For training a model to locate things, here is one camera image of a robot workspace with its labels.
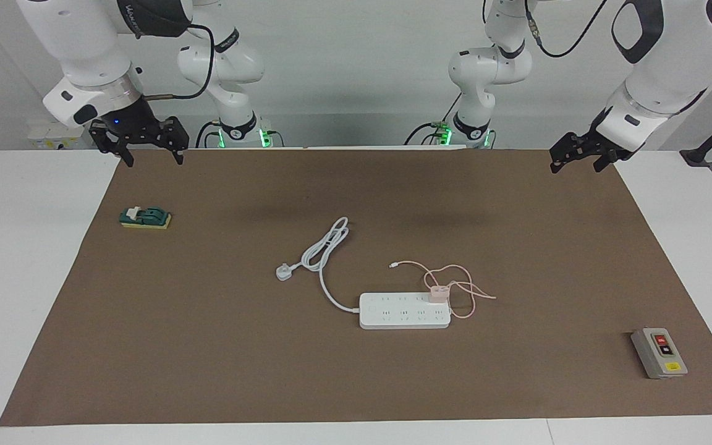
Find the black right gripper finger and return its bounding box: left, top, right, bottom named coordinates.
left=88, top=120, right=135, bottom=167
left=156, top=116, right=190, bottom=166

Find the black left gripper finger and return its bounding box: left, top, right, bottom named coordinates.
left=548, top=132, right=589, bottom=174
left=591, top=151, right=620, bottom=174

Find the pink charging cable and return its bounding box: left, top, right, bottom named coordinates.
left=389, top=260, right=497, bottom=321

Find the white power strip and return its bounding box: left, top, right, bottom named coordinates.
left=359, top=292, right=452, bottom=330

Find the brown table mat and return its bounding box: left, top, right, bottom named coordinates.
left=0, top=148, right=712, bottom=427

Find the black base cable bundle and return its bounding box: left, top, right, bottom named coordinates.
left=403, top=93, right=463, bottom=148
left=195, top=119, right=224, bottom=150

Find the white wall socket box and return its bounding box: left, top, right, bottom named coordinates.
left=27, top=122, right=95, bottom=151

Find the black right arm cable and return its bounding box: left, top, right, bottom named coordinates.
left=137, top=23, right=216, bottom=101

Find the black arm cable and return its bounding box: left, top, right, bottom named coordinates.
left=522, top=0, right=611, bottom=60
left=137, top=23, right=216, bottom=101

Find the green knife switch yellow base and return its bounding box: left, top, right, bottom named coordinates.
left=119, top=205, right=173, bottom=231

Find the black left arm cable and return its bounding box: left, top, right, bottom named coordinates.
left=522, top=0, right=611, bottom=60

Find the white power cord with plug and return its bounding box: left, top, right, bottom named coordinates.
left=276, top=216, right=362, bottom=313

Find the grey on-off switch box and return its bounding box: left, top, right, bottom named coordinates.
left=630, top=327, right=689, bottom=380

